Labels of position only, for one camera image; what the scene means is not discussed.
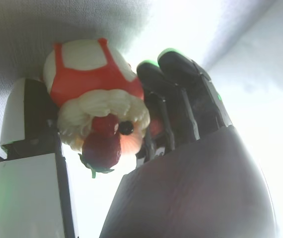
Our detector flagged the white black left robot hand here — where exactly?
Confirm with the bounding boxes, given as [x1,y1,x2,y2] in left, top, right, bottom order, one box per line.
[0,48,280,238]

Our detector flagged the red-white cupcake toy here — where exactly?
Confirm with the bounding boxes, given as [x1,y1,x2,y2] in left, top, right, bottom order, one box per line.
[39,37,152,179]

